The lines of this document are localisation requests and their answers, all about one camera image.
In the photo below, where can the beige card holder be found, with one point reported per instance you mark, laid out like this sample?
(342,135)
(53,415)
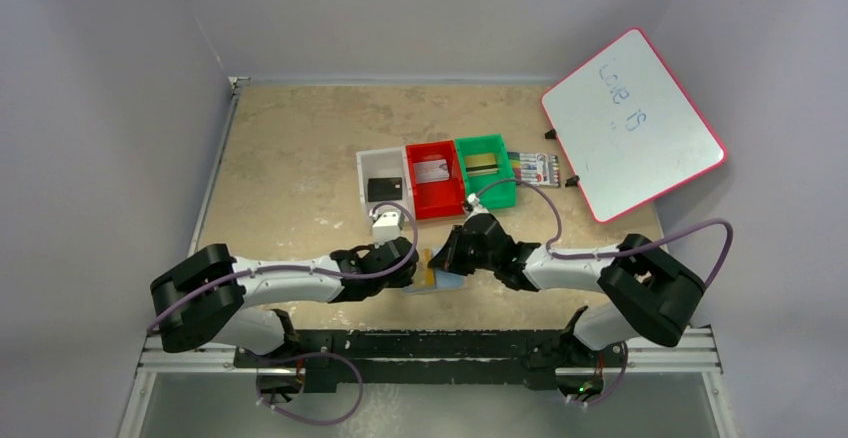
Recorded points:
(444,282)

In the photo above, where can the silver credit card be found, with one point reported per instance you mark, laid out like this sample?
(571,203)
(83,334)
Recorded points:
(431,171)

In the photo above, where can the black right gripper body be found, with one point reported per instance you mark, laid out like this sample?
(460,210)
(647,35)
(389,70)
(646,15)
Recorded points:
(460,252)

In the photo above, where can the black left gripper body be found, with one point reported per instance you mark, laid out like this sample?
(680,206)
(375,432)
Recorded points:
(399,282)

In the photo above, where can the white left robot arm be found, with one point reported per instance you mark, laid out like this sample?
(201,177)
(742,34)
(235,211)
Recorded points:
(215,297)

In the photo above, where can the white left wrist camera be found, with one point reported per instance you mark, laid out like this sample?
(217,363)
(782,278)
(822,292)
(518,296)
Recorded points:
(387,227)

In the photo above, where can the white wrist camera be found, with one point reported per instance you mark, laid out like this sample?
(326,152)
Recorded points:
(472,206)
(387,227)

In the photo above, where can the green plastic bin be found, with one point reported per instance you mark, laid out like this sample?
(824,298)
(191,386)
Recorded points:
(499,196)

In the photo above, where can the pink framed whiteboard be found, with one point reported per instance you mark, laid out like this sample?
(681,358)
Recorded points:
(629,130)

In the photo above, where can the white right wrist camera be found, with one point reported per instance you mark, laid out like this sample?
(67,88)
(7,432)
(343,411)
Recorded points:
(472,206)

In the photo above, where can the white plastic bin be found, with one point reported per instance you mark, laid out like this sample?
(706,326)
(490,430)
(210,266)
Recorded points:
(386,162)

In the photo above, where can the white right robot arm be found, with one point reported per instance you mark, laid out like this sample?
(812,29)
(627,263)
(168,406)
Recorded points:
(649,293)

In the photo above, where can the red plastic bin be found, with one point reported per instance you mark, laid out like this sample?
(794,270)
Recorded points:
(438,199)

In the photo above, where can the marker pen pack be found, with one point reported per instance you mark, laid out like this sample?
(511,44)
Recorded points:
(540,169)

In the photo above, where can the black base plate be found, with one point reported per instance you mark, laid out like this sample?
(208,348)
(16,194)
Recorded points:
(538,360)

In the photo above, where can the gold credit card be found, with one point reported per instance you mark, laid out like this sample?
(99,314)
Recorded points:
(481,164)

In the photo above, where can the aluminium frame rail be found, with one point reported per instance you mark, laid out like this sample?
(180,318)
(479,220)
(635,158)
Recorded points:
(696,353)

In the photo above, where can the black credit card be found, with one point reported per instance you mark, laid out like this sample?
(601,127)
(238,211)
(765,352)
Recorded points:
(381,189)

